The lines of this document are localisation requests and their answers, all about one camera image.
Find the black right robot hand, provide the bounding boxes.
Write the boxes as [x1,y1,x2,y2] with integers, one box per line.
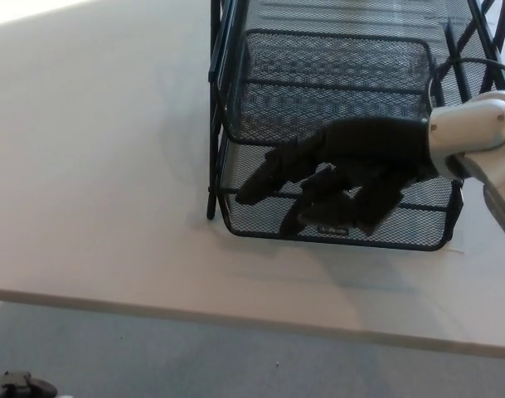
[236,116,439,239]

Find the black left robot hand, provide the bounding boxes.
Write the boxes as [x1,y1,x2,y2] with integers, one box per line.
[0,370,59,398]

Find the small black mesh tray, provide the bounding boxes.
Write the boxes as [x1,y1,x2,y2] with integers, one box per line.
[217,27,464,254]

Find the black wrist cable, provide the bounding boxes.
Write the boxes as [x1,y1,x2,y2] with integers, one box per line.
[425,56,505,104]

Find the black metal organizer frame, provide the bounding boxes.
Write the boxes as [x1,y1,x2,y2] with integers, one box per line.
[204,0,505,221]

